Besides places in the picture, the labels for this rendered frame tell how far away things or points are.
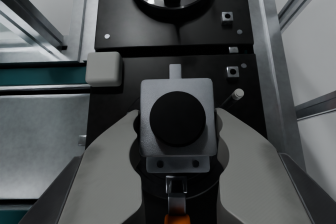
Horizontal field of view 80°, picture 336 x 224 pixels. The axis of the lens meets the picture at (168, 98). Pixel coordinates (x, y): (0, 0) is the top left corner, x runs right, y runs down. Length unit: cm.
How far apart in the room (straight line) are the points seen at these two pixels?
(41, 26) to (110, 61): 10
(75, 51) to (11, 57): 10
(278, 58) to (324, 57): 18
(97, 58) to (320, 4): 48
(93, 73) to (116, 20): 10
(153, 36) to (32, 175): 28
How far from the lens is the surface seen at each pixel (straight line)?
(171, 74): 17
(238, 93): 18
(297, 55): 49
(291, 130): 32
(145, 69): 30
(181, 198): 18
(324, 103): 33
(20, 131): 41
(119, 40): 33
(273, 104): 32
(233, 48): 32
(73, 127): 37
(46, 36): 34
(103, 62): 29
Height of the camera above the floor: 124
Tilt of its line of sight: 75 degrees down
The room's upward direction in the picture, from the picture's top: 8 degrees counter-clockwise
